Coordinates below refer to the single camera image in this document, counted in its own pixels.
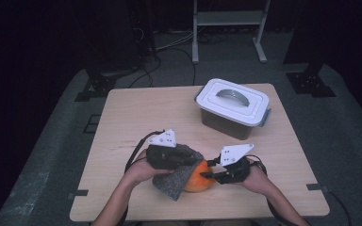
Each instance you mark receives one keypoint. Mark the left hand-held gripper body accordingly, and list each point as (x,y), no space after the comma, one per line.
(160,157)

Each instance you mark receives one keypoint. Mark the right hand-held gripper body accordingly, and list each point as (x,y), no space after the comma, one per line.
(237,172)

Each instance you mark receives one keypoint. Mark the orange plush toy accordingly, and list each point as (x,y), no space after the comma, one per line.
(199,182)

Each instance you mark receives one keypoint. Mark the grey cloth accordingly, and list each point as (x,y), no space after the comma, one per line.
(174,183)

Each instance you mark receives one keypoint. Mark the clear grey storage box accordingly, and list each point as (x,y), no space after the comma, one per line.
(226,125)

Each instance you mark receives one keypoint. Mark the person's right hand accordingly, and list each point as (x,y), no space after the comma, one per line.
(257,180)

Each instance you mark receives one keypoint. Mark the person's left hand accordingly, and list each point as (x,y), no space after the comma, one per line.
(138,172)

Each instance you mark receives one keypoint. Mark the black floor tape marking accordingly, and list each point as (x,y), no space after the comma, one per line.
(91,124)

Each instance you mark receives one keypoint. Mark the black tape strip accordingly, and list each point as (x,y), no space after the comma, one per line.
(314,187)
(81,192)

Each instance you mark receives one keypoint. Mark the black stand base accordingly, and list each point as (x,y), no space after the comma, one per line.
(309,83)
(99,86)

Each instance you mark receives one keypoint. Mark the dark equipment stand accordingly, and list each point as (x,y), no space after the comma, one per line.
(144,31)

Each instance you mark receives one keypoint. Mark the white metal table frame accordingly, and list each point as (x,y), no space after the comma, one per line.
(229,18)

